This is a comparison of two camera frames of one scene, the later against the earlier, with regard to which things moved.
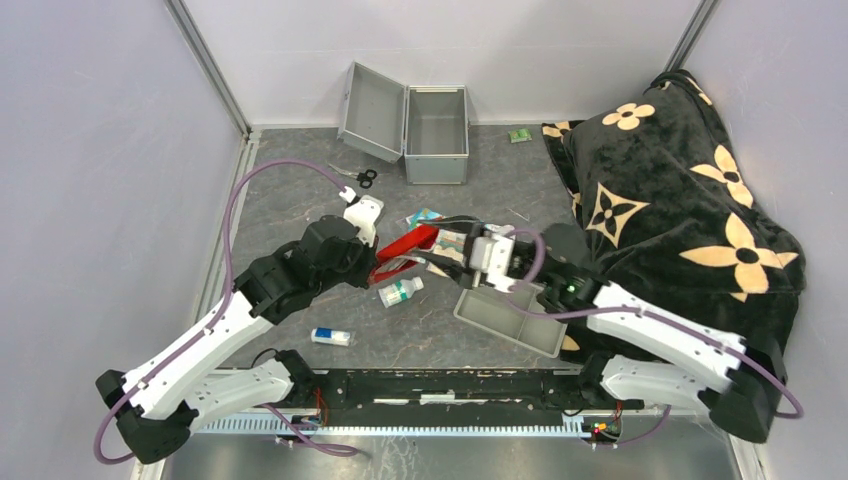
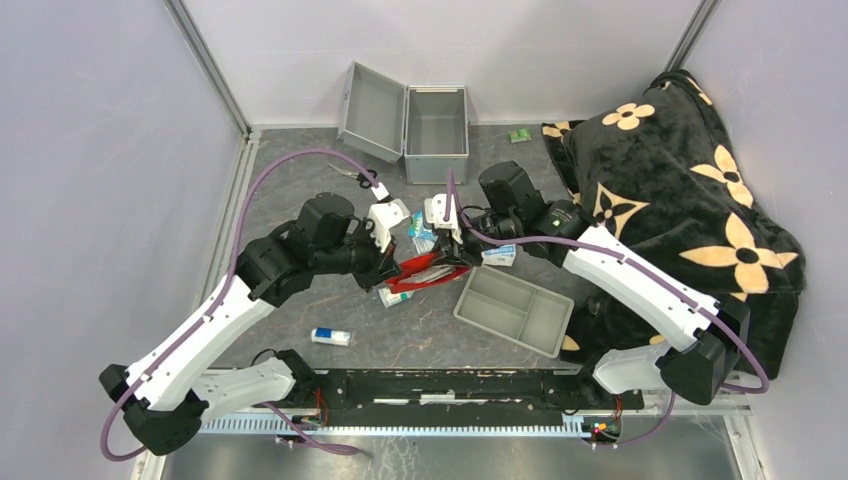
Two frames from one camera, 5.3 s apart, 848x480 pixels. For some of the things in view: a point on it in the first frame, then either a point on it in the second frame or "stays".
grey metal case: [424, 126] stays
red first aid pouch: [386, 260] to [424, 268]
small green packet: [520, 135] stays
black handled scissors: [365, 177] stays
